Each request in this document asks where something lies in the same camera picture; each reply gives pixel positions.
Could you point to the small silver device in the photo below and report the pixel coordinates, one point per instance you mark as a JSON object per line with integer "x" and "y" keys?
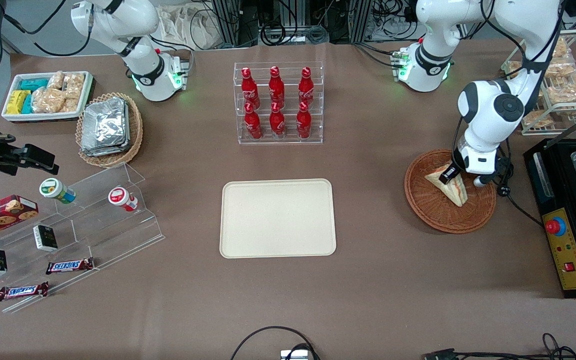
{"x": 295, "y": 355}

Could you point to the yellow snack pack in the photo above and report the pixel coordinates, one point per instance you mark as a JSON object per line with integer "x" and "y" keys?
{"x": 17, "y": 101}

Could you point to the clear rice cracker bag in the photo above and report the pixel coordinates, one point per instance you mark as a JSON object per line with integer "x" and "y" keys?
{"x": 70, "y": 105}
{"x": 56, "y": 80}
{"x": 74, "y": 85}
{"x": 48, "y": 101}

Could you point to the white rectangular snack bin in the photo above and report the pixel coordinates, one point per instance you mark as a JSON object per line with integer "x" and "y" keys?
{"x": 43, "y": 118}

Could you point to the triangle sandwich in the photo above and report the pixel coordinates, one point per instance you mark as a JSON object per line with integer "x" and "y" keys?
{"x": 454, "y": 194}

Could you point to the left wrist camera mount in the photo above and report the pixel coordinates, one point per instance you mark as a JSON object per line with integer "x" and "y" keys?
{"x": 480, "y": 181}

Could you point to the red emergency stop button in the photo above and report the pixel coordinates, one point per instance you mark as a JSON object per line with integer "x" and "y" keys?
{"x": 556, "y": 227}

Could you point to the green lid white cup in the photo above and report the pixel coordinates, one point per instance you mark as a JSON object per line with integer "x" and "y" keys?
{"x": 55, "y": 190}

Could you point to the beige plastic tray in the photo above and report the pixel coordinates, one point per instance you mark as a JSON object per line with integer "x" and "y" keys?
{"x": 268, "y": 220}

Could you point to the red cola bottle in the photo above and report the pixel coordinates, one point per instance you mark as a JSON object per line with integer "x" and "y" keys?
{"x": 306, "y": 90}
{"x": 277, "y": 124}
{"x": 253, "y": 125}
{"x": 276, "y": 90}
{"x": 304, "y": 124}
{"x": 250, "y": 92}

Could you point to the teal snack pack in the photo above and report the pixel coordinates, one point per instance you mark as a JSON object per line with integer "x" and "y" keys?
{"x": 33, "y": 84}
{"x": 27, "y": 104}

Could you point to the red lid white cup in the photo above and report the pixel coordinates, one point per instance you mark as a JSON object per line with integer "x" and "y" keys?
{"x": 120, "y": 197}

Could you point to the silver foil packet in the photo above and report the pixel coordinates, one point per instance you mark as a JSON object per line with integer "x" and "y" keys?
{"x": 103, "y": 122}

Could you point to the round brown wicker basket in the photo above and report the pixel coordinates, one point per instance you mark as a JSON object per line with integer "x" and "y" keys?
{"x": 428, "y": 210}

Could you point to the clear fried snack bag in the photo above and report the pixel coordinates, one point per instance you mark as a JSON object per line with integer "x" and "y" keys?
{"x": 560, "y": 47}
{"x": 568, "y": 92}
{"x": 565, "y": 68}
{"x": 514, "y": 68}
{"x": 537, "y": 119}

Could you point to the clear acrylic stepped display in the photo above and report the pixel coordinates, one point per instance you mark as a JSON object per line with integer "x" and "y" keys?
{"x": 118, "y": 235}

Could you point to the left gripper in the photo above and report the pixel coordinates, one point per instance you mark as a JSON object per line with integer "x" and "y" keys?
{"x": 449, "y": 173}

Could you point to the brown Snickers bar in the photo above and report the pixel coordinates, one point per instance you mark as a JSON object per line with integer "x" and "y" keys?
{"x": 69, "y": 265}
{"x": 22, "y": 291}

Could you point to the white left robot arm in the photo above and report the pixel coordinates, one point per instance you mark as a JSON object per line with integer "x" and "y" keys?
{"x": 493, "y": 107}

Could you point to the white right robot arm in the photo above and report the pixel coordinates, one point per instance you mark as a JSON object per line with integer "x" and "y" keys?
{"x": 118, "y": 20}

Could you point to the clear acrylic bottle rack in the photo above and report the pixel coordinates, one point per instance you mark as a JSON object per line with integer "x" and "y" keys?
{"x": 318, "y": 135}

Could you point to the white cloth bag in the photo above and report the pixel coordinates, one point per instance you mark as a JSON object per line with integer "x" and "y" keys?
{"x": 188, "y": 27}

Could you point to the black machine with yellow panel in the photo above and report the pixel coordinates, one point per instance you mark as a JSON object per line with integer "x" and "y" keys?
{"x": 568, "y": 250}

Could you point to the stacked foil containers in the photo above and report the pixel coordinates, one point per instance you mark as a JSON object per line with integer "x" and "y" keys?
{"x": 118, "y": 151}

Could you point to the tan wicker basket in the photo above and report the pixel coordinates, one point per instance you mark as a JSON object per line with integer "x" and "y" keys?
{"x": 136, "y": 135}

